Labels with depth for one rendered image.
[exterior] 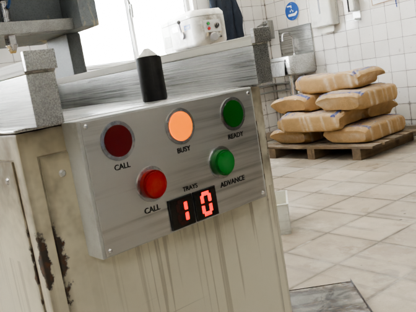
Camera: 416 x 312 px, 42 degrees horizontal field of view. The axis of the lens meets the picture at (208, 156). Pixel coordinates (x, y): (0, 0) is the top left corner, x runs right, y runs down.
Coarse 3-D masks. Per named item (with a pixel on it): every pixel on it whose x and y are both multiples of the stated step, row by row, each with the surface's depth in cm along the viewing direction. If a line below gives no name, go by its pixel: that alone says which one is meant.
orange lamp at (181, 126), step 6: (174, 114) 59; (180, 114) 59; (186, 114) 60; (174, 120) 58; (180, 120) 59; (186, 120) 60; (174, 126) 58; (180, 126) 59; (186, 126) 60; (192, 126) 60; (174, 132) 58; (180, 132) 59; (186, 132) 60; (180, 138) 59; (186, 138) 60
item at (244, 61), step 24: (192, 48) 75; (216, 48) 71; (240, 48) 68; (264, 48) 68; (96, 72) 95; (120, 72) 90; (168, 72) 80; (192, 72) 76; (216, 72) 72; (240, 72) 69; (264, 72) 68; (72, 96) 104; (96, 96) 97; (120, 96) 91
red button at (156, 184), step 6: (144, 174) 56; (150, 174) 56; (156, 174) 56; (162, 174) 57; (144, 180) 55; (150, 180) 56; (156, 180) 56; (162, 180) 57; (144, 186) 55; (150, 186) 56; (156, 186) 56; (162, 186) 57; (144, 192) 56; (150, 192) 56; (156, 192) 56; (162, 192) 57; (156, 198) 56
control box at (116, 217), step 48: (240, 96) 65; (96, 144) 53; (144, 144) 56; (192, 144) 60; (240, 144) 65; (96, 192) 53; (192, 192) 61; (240, 192) 65; (96, 240) 54; (144, 240) 56
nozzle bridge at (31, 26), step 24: (24, 0) 130; (48, 0) 134; (72, 0) 131; (0, 24) 121; (24, 24) 125; (48, 24) 129; (72, 24) 133; (96, 24) 133; (0, 48) 149; (72, 48) 140; (72, 72) 141
